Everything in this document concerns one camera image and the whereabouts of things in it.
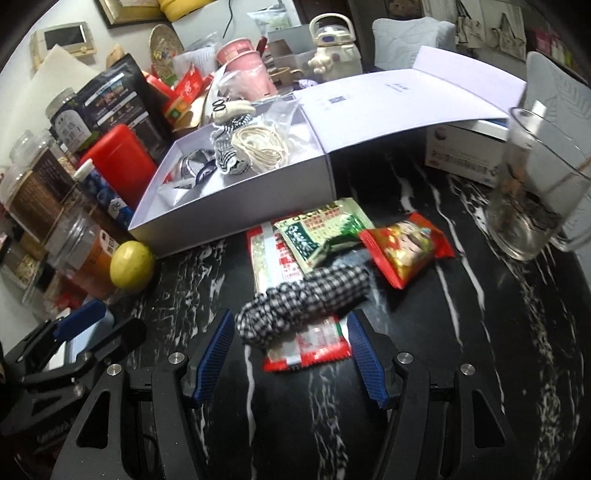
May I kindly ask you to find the grey cardboard box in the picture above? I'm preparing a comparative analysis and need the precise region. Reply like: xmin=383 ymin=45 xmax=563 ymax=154
xmin=268 ymin=24 xmax=319 ymax=70

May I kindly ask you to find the black snack pouch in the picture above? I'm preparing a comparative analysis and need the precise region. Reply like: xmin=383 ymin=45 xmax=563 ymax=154
xmin=74 ymin=53 xmax=174 ymax=153

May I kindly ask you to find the red plastic container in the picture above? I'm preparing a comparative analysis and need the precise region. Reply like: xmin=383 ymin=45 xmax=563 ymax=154
xmin=76 ymin=124 xmax=158 ymax=210

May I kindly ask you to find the beige tote bag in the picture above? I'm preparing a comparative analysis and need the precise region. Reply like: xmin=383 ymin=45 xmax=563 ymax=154
xmin=455 ymin=0 xmax=485 ymax=47
xmin=489 ymin=0 xmax=527 ymax=58

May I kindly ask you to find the white gift box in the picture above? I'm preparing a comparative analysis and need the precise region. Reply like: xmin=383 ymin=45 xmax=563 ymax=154
xmin=128 ymin=45 xmax=528 ymax=259

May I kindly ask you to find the wall intercom panel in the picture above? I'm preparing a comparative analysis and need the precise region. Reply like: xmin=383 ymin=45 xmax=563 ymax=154
xmin=30 ymin=21 xmax=98 ymax=70

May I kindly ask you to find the cream robot-shaped kettle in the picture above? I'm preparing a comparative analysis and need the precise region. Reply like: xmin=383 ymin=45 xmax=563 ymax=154
xmin=307 ymin=13 xmax=363 ymax=83

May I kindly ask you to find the thin stirring stick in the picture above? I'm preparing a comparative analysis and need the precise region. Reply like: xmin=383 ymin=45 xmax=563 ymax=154
xmin=547 ymin=159 xmax=591 ymax=188

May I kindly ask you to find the light blue box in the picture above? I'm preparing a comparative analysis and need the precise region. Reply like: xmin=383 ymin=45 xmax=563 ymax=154
xmin=69 ymin=309 xmax=116 ymax=354

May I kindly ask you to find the clear glass mug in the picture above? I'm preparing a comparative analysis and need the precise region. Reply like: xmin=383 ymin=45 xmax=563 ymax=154
xmin=485 ymin=106 xmax=591 ymax=261

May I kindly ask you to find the chair with pale blue cover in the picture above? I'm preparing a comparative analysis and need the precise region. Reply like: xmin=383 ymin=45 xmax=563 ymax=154
xmin=522 ymin=51 xmax=591 ymax=153
xmin=372 ymin=17 xmax=455 ymax=75

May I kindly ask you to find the red paper packet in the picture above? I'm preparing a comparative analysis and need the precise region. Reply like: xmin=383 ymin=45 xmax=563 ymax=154
xmin=148 ymin=65 xmax=208 ymax=109

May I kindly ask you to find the woven round fan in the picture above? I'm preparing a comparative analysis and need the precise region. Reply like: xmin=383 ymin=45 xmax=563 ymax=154
xmin=148 ymin=24 xmax=185 ymax=81

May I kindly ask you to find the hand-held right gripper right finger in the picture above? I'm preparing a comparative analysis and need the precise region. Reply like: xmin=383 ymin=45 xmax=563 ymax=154
xmin=346 ymin=310 xmax=520 ymax=480

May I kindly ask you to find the clear zip bag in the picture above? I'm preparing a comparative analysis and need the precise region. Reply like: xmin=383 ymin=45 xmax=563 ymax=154
xmin=259 ymin=95 xmax=319 ymax=174

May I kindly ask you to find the pink plastic cup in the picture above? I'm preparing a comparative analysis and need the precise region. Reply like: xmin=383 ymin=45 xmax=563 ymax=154
xmin=216 ymin=38 xmax=278 ymax=100

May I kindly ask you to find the white foam board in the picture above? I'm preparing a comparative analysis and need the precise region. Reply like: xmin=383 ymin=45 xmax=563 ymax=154
xmin=23 ymin=44 xmax=121 ymax=121

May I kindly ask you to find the green snack packet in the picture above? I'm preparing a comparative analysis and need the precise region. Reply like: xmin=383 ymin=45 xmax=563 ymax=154
xmin=274 ymin=198 xmax=374 ymax=274

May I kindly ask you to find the yellow lemon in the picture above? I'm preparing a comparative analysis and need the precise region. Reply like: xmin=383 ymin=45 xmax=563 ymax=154
xmin=110 ymin=241 xmax=155 ymax=292

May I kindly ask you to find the red white snack packet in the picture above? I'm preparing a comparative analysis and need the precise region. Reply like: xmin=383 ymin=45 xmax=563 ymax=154
xmin=247 ymin=222 xmax=352 ymax=373

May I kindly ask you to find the brown mug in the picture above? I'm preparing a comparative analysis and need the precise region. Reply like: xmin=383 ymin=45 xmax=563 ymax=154
xmin=270 ymin=67 xmax=301 ymax=86

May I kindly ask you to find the row of cosmetic bottles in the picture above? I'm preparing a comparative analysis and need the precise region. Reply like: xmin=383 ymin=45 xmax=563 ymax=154
xmin=526 ymin=23 xmax=573 ymax=61

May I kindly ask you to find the yellow pot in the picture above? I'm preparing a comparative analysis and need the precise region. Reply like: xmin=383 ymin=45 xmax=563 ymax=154
xmin=157 ymin=0 xmax=218 ymax=21

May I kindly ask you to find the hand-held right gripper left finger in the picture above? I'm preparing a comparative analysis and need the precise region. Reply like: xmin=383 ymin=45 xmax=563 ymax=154
xmin=50 ymin=308 xmax=236 ymax=480

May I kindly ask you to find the black white checkered scrunchie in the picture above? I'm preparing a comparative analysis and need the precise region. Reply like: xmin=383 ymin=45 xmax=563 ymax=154
xmin=235 ymin=263 xmax=370 ymax=349

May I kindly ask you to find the beige scrunchie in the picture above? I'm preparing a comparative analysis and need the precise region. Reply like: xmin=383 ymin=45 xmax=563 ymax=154
xmin=211 ymin=98 xmax=257 ymax=124

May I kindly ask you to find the cream elastic cord bundle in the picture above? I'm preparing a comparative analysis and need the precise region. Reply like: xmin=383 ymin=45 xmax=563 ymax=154
xmin=231 ymin=127 xmax=293 ymax=172

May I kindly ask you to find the gold framed picture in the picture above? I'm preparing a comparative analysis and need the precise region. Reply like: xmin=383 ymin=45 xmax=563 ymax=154
xmin=95 ymin=0 xmax=162 ymax=29

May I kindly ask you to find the blue tablet tube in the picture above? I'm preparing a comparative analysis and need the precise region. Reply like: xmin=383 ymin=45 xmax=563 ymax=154
xmin=74 ymin=159 xmax=136 ymax=230

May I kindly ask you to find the white paper sheet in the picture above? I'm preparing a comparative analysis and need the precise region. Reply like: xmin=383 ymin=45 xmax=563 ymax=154
xmin=185 ymin=46 xmax=218 ymax=70

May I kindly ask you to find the white medicine box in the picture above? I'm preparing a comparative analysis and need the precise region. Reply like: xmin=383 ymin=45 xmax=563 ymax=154
xmin=425 ymin=117 xmax=511 ymax=188

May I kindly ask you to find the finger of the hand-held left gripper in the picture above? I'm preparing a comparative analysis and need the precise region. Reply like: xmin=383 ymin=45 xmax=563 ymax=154
xmin=22 ymin=318 xmax=147 ymax=387
xmin=4 ymin=299 xmax=108 ymax=371

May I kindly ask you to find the cluster of clear food jars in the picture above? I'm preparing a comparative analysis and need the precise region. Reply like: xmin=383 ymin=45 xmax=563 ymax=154
xmin=0 ymin=88 xmax=121 ymax=308

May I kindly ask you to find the green white pouch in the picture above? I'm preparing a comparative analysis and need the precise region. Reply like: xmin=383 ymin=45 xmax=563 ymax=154
xmin=249 ymin=9 xmax=289 ymax=35

